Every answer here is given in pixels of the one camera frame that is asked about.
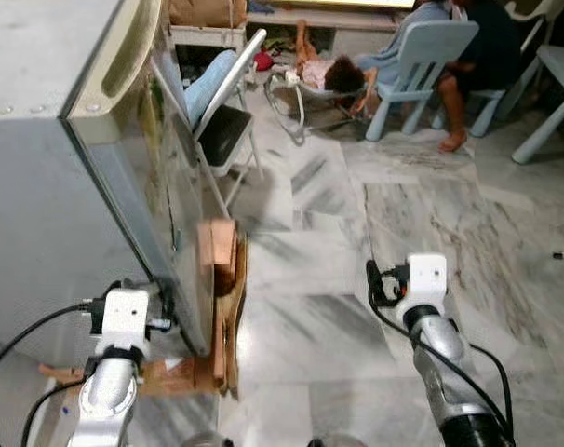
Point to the grey fridge door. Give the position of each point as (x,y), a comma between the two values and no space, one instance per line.
(170,186)

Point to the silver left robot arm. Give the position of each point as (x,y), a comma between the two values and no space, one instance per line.
(105,396)

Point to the grey fridge body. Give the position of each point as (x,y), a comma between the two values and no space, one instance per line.
(40,186)

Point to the brown wooden pallet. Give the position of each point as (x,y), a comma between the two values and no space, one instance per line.
(221,261)

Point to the white folding chair black seat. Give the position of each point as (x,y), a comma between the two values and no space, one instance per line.
(224,135)

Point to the child lying in bouncer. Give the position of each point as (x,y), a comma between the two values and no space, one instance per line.
(333,74)

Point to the light blue plastic chair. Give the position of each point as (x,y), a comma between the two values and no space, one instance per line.
(431,51)

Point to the person in grey shirt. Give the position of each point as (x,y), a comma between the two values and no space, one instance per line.
(394,47)

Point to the small red object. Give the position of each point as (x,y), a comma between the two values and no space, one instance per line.
(263,61)

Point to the seated person in dark clothes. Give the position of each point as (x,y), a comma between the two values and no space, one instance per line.
(496,47)

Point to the light blue plastic table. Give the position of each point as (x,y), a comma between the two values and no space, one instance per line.
(561,65)

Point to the brown cardboard box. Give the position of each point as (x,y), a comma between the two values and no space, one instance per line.
(208,11)

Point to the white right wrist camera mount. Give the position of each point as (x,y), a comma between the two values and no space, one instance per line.
(426,279)

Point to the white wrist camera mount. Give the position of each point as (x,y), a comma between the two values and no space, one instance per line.
(126,317)
(426,279)

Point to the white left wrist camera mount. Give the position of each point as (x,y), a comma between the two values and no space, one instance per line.
(126,317)

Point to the white baby bouncer frame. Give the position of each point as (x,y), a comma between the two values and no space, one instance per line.
(284,112)

